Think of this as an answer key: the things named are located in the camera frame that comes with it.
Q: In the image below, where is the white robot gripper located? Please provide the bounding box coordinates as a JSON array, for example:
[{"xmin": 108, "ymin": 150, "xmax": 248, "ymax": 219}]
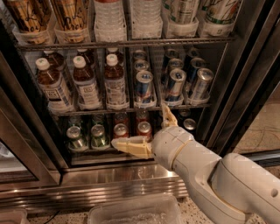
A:
[{"xmin": 111, "ymin": 103, "xmax": 194, "ymax": 171}]

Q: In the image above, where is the tea bottle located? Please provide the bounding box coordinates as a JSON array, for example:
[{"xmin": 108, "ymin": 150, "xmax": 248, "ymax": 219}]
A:
[
  {"xmin": 104, "ymin": 53, "xmax": 129, "ymax": 110},
  {"xmin": 35, "ymin": 58, "xmax": 74, "ymax": 113},
  {"xmin": 73, "ymin": 56, "xmax": 102, "ymax": 110}
]

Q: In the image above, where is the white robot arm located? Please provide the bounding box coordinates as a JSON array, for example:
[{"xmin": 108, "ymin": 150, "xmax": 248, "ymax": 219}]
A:
[{"xmin": 111, "ymin": 104, "xmax": 280, "ymax": 224}]

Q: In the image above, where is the stainless steel fridge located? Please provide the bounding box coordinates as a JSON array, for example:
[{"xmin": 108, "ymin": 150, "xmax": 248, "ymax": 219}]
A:
[{"xmin": 0, "ymin": 0, "xmax": 280, "ymax": 214}]

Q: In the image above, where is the left clear water bottle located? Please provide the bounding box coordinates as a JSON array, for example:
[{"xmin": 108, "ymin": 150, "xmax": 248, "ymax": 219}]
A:
[{"xmin": 94, "ymin": 0, "xmax": 127, "ymax": 42}]

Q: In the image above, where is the clear water bottle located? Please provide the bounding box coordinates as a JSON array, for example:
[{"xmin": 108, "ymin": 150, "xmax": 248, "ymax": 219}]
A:
[
  {"xmin": 129, "ymin": 0, "xmax": 163, "ymax": 39},
  {"xmin": 94, "ymin": 0, "xmax": 127, "ymax": 42}
]

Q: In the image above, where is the right fridge glass door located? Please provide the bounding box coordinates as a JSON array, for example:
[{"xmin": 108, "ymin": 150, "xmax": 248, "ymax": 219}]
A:
[{"xmin": 197, "ymin": 0, "xmax": 280, "ymax": 167}]

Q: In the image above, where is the fridge glass door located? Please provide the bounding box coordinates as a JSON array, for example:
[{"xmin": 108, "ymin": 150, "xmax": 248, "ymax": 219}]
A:
[
  {"xmin": 197, "ymin": 0, "xmax": 280, "ymax": 167},
  {"xmin": 0, "ymin": 53, "xmax": 60, "ymax": 193}
]

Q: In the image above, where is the right clear water bottle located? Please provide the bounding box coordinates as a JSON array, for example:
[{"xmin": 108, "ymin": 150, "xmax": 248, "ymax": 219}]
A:
[{"xmin": 129, "ymin": 0, "xmax": 163, "ymax": 39}]

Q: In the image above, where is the left fridge glass door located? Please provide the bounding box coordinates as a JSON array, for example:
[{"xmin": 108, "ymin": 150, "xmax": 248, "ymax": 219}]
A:
[{"xmin": 0, "ymin": 53, "xmax": 60, "ymax": 193}]

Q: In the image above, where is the gold top-shelf can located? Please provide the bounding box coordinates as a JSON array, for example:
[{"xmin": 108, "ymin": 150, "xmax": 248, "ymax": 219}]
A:
[
  {"xmin": 50, "ymin": 0, "xmax": 88, "ymax": 44},
  {"xmin": 3, "ymin": 0, "xmax": 52, "ymax": 45}
]

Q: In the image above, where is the left gold top-shelf can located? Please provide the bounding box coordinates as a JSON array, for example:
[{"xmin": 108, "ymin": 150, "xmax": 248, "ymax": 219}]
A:
[{"xmin": 3, "ymin": 0, "xmax": 52, "ymax": 45}]

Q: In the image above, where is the right red soda can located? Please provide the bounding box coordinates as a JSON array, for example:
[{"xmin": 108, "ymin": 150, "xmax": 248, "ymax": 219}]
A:
[{"xmin": 136, "ymin": 122, "xmax": 152, "ymax": 142}]

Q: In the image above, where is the red soda can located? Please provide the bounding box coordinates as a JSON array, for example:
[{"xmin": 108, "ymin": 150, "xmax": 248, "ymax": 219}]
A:
[
  {"xmin": 113, "ymin": 123, "xmax": 129, "ymax": 138},
  {"xmin": 136, "ymin": 122, "xmax": 152, "ymax": 142}
]

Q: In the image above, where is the left red soda can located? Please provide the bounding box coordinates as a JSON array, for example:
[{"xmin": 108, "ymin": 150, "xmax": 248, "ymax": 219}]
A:
[{"xmin": 113, "ymin": 123, "xmax": 129, "ymax": 138}]

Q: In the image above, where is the right dark blue soda can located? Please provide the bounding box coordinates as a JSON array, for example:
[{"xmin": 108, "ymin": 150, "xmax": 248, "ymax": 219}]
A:
[{"xmin": 183, "ymin": 118, "xmax": 197, "ymax": 136}]

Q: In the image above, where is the front left energy drink can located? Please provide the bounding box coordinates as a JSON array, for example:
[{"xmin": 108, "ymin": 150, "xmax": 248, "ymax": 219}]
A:
[{"xmin": 135, "ymin": 71, "xmax": 153, "ymax": 107}]

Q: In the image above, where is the energy drink can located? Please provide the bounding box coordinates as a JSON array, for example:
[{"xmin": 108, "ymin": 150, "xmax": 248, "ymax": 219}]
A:
[
  {"xmin": 189, "ymin": 68, "xmax": 214, "ymax": 100},
  {"xmin": 164, "ymin": 68, "xmax": 186, "ymax": 102},
  {"xmin": 135, "ymin": 71, "xmax": 153, "ymax": 107}
]

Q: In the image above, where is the front middle energy drink can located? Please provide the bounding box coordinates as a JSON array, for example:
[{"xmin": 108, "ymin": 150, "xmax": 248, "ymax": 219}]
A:
[{"xmin": 164, "ymin": 68, "xmax": 186, "ymax": 102}]

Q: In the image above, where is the green soda can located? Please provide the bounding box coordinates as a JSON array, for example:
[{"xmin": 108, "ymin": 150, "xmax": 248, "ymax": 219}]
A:
[
  {"xmin": 66, "ymin": 126, "xmax": 88, "ymax": 151},
  {"xmin": 91, "ymin": 124, "xmax": 109, "ymax": 149}
]

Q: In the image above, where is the front right energy drink can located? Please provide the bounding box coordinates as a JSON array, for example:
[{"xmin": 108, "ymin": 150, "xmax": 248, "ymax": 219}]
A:
[{"xmin": 189, "ymin": 68, "xmax": 214, "ymax": 100}]

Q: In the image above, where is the clear plastic bin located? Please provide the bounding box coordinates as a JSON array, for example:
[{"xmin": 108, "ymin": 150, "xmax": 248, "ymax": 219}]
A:
[{"xmin": 87, "ymin": 193, "xmax": 183, "ymax": 224}]

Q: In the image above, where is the left green soda can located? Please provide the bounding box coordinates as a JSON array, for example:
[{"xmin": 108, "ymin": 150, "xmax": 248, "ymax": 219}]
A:
[{"xmin": 66, "ymin": 126, "xmax": 88, "ymax": 151}]

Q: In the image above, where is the left green-white tall can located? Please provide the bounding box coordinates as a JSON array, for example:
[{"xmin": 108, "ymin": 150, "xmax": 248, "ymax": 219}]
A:
[{"xmin": 162, "ymin": 0, "xmax": 200, "ymax": 39}]

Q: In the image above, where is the green-white tall can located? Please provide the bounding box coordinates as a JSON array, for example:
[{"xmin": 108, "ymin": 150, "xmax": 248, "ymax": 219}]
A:
[
  {"xmin": 162, "ymin": 0, "xmax": 200, "ymax": 39},
  {"xmin": 198, "ymin": 0, "xmax": 241, "ymax": 38}
]

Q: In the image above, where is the right green-white tall can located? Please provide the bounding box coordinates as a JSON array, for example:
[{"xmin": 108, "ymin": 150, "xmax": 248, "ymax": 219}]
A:
[{"xmin": 198, "ymin": 0, "xmax": 241, "ymax": 38}]

